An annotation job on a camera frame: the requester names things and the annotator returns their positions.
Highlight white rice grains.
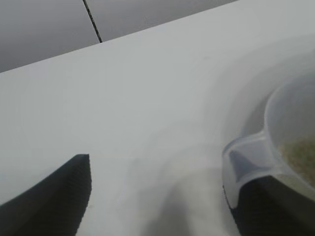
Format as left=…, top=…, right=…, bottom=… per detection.
left=276, top=139, right=315, bottom=190

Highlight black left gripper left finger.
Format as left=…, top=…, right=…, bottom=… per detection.
left=0, top=154, right=93, bottom=236

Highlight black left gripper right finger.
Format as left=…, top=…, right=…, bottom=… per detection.
left=222, top=175, right=315, bottom=236

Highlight clear plastic measuring cup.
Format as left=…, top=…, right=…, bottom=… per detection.
left=221, top=73, right=315, bottom=210

